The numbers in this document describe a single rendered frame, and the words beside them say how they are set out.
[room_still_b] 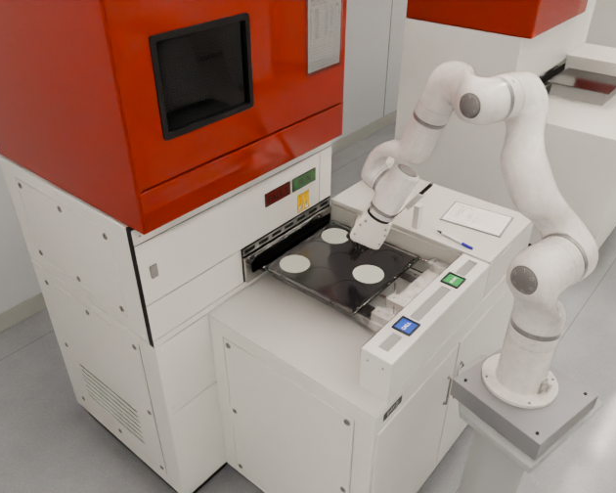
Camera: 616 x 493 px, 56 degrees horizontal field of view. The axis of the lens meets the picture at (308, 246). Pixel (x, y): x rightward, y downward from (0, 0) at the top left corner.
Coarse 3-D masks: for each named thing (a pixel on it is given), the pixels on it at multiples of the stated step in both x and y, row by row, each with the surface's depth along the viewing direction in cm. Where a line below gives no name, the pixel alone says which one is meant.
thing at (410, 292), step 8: (424, 272) 188; (432, 272) 188; (416, 280) 184; (424, 280) 184; (432, 280) 184; (408, 288) 181; (416, 288) 181; (424, 288) 181; (408, 296) 177; (392, 312) 171; (376, 328) 167
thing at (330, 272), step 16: (336, 224) 208; (320, 240) 200; (304, 256) 191; (320, 256) 192; (336, 256) 192; (368, 256) 191; (384, 256) 192; (400, 256) 192; (288, 272) 184; (304, 272) 184; (320, 272) 184; (336, 272) 184; (352, 272) 184; (384, 272) 184; (320, 288) 177; (336, 288) 178; (352, 288) 178; (368, 288) 177; (352, 304) 171
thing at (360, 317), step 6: (276, 276) 194; (288, 282) 191; (294, 288) 190; (312, 294) 186; (324, 300) 183; (330, 306) 182; (342, 312) 180; (360, 312) 176; (354, 318) 177; (360, 318) 175; (366, 318) 174; (366, 324) 175
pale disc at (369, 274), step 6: (354, 270) 185; (360, 270) 185; (366, 270) 185; (372, 270) 185; (378, 270) 185; (354, 276) 182; (360, 276) 182; (366, 276) 182; (372, 276) 182; (378, 276) 182; (366, 282) 180; (372, 282) 180
